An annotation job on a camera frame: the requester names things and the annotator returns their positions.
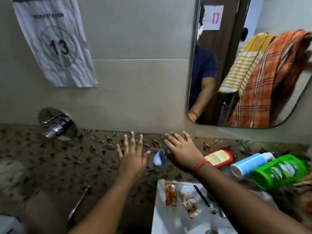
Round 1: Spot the person's left hand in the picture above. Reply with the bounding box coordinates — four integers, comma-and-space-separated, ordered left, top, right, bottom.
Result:
116, 131, 151, 179

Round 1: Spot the person's right hand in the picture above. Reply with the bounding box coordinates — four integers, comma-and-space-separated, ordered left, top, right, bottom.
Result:
163, 131, 210, 174

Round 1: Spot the grey silicone squeeze bottle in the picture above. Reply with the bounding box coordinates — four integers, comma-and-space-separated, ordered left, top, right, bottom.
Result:
152, 148, 170, 166

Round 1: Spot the red bottle with yellow label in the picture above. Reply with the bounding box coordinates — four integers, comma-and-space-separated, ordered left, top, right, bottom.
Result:
204, 148, 237, 168

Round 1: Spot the black comb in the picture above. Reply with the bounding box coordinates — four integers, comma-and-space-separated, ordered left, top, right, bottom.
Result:
193, 184, 211, 207

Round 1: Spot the small yellow red packet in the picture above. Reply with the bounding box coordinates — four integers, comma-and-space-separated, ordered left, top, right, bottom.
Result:
183, 199, 199, 219

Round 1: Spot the blue white pump bottle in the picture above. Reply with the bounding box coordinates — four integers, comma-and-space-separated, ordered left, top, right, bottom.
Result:
230, 152, 275, 179

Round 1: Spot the white wash basin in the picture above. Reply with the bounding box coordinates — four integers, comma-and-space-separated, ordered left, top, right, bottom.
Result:
151, 179, 278, 234

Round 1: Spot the green pump bottle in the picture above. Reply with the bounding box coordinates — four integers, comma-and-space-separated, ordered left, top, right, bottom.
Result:
251, 154, 311, 190

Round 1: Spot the orange plaid towel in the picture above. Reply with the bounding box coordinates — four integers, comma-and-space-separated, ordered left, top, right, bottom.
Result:
291, 173, 312, 220

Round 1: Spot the person's left forearm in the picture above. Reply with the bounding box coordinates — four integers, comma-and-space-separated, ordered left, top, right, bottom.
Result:
68, 174, 147, 234

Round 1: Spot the person's right forearm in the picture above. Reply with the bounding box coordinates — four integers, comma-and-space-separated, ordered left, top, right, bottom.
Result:
195, 163, 312, 234

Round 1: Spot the white crumpled paper sign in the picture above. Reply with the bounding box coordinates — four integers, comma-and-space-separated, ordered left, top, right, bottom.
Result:
11, 0, 98, 88

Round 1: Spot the white toilet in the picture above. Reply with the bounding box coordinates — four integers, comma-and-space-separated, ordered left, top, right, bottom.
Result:
0, 214, 27, 234

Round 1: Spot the red thread bracelet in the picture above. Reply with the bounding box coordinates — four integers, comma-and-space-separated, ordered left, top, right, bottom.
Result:
194, 160, 210, 174

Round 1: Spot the chrome health faucet handle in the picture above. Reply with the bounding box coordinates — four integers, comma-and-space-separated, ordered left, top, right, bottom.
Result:
68, 185, 92, 222

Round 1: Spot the chrome wall valve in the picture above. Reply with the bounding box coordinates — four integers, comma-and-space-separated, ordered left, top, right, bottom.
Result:
38, 107, 78, 142

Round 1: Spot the rounded wall mirror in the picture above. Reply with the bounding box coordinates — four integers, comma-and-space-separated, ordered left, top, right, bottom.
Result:
187, 0, 312, 129

